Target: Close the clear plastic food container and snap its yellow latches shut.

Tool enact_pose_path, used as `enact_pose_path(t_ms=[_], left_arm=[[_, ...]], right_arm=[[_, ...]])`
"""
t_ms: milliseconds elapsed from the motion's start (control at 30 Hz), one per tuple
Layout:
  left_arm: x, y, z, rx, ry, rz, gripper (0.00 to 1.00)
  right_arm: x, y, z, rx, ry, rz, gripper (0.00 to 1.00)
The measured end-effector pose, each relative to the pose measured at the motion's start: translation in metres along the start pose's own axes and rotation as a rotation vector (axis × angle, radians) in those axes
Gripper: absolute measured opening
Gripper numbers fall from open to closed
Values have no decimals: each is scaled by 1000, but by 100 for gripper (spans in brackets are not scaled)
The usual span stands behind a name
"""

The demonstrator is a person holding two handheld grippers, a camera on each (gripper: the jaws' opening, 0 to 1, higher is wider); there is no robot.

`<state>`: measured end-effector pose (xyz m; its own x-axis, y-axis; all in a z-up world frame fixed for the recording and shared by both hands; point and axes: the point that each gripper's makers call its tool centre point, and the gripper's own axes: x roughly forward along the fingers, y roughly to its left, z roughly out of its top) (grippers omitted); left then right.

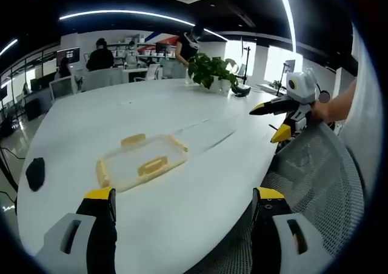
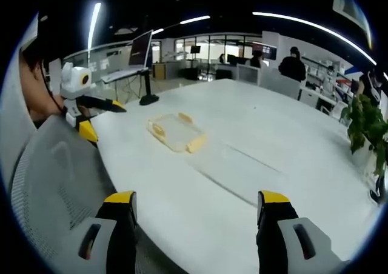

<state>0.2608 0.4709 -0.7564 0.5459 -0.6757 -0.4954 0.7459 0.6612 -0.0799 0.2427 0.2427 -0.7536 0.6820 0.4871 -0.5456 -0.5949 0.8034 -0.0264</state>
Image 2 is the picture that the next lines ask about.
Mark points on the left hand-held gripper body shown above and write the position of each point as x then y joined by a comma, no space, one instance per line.
72,86

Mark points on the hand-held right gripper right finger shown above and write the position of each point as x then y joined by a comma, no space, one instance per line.
291,228

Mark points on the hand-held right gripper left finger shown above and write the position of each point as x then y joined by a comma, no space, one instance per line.
104,225

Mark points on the clear box with yellow buckle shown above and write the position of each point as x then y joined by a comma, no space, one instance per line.
177,132

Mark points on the white standing desk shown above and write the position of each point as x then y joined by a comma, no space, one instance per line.
122,74

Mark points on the brown wooden cabinet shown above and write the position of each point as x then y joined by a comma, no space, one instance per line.
159,71

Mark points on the grey mesh office chair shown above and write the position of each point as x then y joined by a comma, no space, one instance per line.
51,189

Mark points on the long ceiling light strip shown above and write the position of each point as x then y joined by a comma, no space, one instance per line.
94,24
315,28

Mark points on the computer monitor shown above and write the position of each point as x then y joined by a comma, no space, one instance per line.
141,48

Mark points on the short ceiling light strip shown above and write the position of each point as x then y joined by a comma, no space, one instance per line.
195,19

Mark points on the green potted plant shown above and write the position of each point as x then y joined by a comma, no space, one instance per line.
365,125

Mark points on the white desk partition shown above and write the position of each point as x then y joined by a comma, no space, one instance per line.
248,74

